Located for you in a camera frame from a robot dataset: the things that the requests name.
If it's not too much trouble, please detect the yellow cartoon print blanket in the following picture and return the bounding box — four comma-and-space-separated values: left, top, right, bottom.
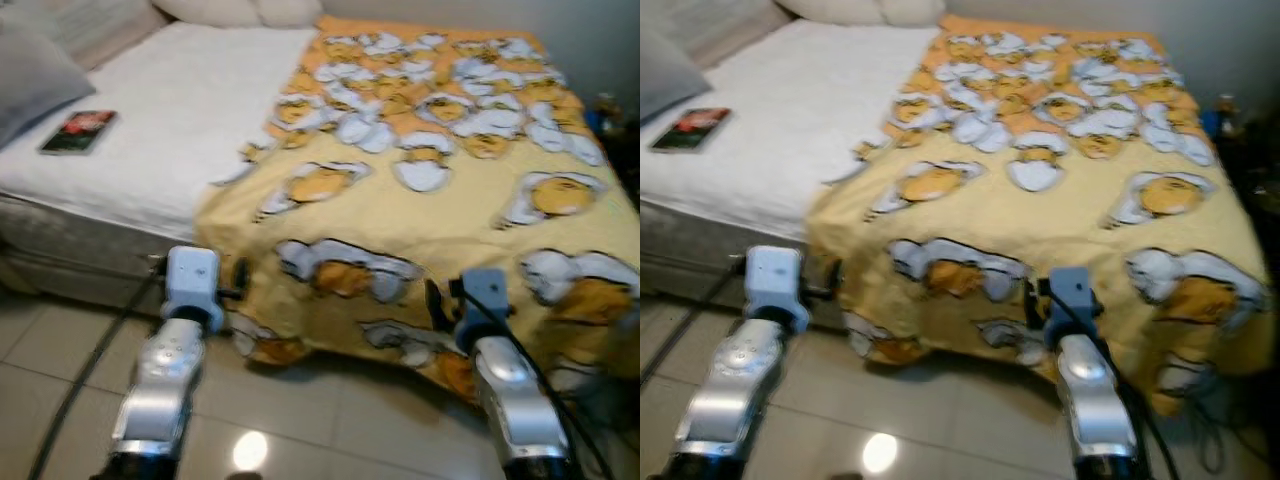
805, 13, 1276, 419
193, 15, 641, 406

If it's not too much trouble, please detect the dark red cover book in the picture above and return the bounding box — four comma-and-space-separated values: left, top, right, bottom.
40, 110, 118, 156
650, 107, 732, 154

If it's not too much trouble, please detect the grey pillow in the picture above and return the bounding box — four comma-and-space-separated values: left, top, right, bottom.
0, 20, 98, 151
640, 48, 713, 126

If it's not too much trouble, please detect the grey quilted bed base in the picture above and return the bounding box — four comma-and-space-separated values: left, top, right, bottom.
640, 205, 816, 313
0, 195, 206, 313

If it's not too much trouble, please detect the white quilted mattress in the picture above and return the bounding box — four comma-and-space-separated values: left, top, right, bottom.
640, 20, 946, 241
0, 22, 323, 243

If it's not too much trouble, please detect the dark cluttered nightstand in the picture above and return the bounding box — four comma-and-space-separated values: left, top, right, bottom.
585, 92, 641, 206
1200, 92, 1280, 301

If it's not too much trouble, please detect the white grey patterned duvet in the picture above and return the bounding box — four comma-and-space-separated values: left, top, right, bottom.
655, 0, 793, 69
15, 0, 171, 71

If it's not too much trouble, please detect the cream knotted pillow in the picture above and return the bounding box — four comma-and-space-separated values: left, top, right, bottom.
152, 0, 323, 29
775, 0, 946, 28

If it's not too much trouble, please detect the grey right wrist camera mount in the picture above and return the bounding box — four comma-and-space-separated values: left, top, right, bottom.
1040, 266, 1101, 353
455, 268, 513, 356

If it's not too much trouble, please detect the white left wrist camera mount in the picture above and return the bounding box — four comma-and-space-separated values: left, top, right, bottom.
745, 247, 806, 331
163, 247, 223, 331

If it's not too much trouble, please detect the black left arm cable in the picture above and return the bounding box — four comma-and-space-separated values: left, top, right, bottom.
640, 258, 751, 386
25, 258, 169, 480

